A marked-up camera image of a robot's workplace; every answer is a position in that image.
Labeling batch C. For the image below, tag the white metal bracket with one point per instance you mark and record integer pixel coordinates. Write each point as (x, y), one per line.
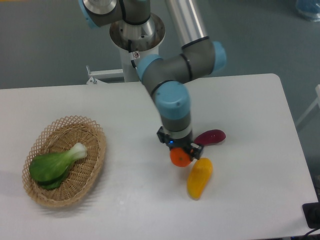
(104, 76)

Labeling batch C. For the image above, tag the yellow mango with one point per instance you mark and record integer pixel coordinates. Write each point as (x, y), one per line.
(199, 177)

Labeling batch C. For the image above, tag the white frame at right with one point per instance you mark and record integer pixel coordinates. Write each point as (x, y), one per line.
(312, 110)

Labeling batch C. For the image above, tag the orange fruit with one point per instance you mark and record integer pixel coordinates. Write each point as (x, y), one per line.
(179, 157)

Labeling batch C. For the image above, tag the green bok choy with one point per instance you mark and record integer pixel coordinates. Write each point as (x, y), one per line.
(51, 169)

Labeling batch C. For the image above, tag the blue plastic bag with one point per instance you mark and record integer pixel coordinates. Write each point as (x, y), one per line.
(309, 9)

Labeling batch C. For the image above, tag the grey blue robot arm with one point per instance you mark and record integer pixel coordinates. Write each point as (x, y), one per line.
(165, 79)

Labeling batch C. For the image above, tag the purple sweet potato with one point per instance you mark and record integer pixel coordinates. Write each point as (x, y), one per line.
(210, 137)

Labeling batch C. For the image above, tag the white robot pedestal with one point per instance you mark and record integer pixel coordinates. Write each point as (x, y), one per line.
(135, 42)

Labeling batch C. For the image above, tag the woven wicker basket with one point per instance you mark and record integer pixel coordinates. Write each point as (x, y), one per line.
(61, 135)

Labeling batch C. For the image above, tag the black device at edge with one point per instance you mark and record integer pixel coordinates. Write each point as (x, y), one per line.
(312, 214)

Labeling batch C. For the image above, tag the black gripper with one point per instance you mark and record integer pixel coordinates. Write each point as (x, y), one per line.
(194, 150)

